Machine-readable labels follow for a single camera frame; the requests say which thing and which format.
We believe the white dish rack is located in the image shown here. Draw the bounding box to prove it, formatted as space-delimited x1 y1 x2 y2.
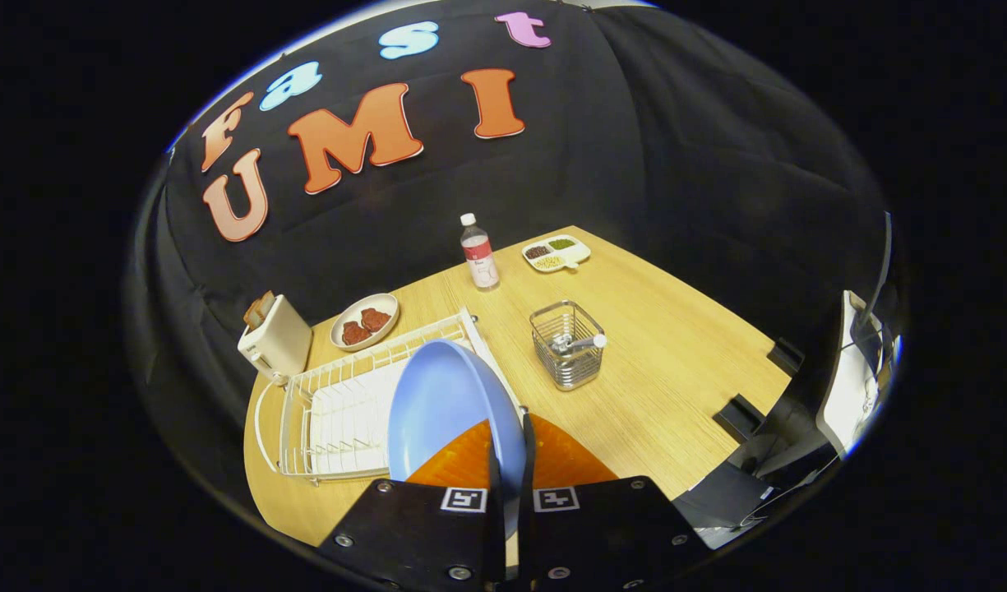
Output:
254 306 520 486

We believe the metal spoon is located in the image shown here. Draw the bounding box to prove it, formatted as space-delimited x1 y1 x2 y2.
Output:
550 332 609 356

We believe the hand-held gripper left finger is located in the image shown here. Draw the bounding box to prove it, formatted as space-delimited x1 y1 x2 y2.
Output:
316 418 506 592

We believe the blue plate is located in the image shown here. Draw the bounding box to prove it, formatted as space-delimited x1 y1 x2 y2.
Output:
386 339 527 539

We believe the metal wire basket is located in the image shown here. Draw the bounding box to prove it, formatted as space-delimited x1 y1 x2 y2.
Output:
529 300 607 391

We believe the white divided tray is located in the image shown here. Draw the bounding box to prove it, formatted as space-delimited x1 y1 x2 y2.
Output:
521 234 592 275

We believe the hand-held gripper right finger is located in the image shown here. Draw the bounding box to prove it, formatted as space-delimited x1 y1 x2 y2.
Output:
518 413 715 592

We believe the beige round dish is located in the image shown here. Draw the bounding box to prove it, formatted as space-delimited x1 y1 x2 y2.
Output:
330 293 400 353

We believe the white toaster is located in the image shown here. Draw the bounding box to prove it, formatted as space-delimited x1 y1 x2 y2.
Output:
237 294 314 386

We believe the black table clamp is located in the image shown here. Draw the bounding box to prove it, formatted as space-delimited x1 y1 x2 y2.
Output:
766 337 806 377
712 394 769 446

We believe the clear bottle with red label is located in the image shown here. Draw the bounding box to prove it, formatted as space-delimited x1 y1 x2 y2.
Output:
459 213 501 293

